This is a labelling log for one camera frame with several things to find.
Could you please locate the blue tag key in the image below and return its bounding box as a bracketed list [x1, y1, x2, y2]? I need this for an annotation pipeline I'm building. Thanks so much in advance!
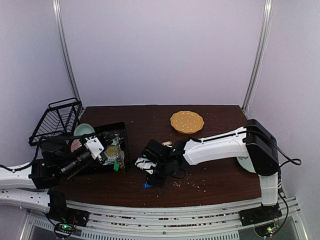
[142, 183, 153, 189]

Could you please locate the green tag key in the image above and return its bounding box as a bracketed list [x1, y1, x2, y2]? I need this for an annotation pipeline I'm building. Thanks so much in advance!
[113, 162, 120, 172]

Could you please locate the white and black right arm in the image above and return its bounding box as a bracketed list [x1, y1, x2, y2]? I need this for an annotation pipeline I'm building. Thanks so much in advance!
[135, 119, 302, 221]

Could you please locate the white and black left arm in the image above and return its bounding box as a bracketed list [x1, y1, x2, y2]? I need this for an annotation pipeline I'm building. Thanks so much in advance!
[0, 132, 123, 222]

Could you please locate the patterned plate in stand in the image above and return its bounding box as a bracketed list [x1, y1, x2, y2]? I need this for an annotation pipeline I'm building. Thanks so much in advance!
[104, 145, 124, 165]

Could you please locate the teal bowl in stand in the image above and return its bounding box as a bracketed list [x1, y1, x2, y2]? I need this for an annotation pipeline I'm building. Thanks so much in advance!
[73, 123, 95, 136]

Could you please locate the yellow tag key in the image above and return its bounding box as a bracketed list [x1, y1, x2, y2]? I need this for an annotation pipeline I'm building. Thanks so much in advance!
[162, 141, 172, 148]

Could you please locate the yellow polka dot plate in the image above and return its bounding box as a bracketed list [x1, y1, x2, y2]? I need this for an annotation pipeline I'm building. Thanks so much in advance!
[170, 110, 205, 135]

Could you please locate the teal floral plate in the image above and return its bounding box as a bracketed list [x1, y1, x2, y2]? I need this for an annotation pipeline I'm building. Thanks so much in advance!
[236, 156, 256, 174]

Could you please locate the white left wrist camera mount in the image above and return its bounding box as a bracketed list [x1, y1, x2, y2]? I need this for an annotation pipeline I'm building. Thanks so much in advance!
[84, 137, 105, 161]

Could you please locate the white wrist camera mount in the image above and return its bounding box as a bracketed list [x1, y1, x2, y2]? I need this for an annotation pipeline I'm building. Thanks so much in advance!
[135, 157, 157, 175]
[84, 137, 105, 161]

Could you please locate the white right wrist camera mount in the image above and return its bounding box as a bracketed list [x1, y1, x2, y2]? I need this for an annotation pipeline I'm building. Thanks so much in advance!
[135, 157, 157, 175]

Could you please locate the black wire dish rack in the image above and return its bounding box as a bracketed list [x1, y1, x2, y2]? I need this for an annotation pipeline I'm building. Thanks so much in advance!
[28, 97, 83, 147]

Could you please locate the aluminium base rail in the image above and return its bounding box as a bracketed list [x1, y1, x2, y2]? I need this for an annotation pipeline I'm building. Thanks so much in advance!
[24, 197, 301, 240]

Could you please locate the left aluminium corner post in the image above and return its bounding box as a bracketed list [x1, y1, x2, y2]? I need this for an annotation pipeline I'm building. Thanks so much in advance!
[52, 0, 81, 100]

